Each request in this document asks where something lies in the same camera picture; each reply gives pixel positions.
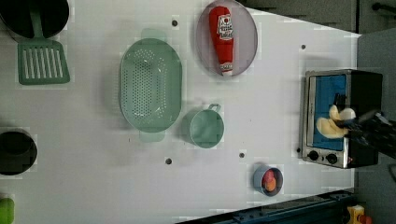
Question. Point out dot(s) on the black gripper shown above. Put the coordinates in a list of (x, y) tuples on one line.
[(371, 130)]

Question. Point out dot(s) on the peeled plush banana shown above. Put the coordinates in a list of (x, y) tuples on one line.
[(329, 127)]

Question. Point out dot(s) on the green mug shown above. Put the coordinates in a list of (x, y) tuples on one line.
[(203, 127)]

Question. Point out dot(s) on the black toaster oven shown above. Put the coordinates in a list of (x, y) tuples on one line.
[(363, 91)]

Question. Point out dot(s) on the yellow clamp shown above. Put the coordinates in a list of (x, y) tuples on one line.
[(357, 215)]

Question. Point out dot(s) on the red plush fruit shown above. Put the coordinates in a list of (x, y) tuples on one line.
[(269, 175)]

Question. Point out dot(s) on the orange plush fruit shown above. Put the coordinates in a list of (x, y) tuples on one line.
[(270, 185)]

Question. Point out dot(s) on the small blue-grey bowl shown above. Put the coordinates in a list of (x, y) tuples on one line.
[(259, 186)]

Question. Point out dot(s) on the grey oval plate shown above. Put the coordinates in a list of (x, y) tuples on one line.
[(245, 38)]

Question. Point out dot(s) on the red plush ketchup bottle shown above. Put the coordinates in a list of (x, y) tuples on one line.
[(221, 31)]

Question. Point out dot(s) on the green colander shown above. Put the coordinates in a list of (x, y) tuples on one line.
[(150, 85)]

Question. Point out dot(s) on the black cylinder container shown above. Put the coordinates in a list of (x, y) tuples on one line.
[(15, 14)]

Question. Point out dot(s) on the green slotted spatula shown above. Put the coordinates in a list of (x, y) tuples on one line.
[(41, 61)]

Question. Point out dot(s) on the black cup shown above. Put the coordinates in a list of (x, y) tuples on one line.
[(18, 152)]

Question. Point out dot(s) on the green bottle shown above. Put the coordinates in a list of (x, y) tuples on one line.
[(7, 207)]

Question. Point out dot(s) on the blue metal frame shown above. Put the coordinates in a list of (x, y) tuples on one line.
[(326, 208)]

